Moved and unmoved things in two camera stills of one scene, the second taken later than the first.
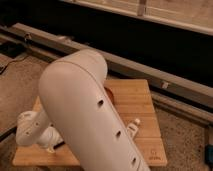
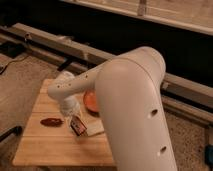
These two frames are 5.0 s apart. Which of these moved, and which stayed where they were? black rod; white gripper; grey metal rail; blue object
Moved: white gripper
Stayed: grey metal rail; blue object; black rod
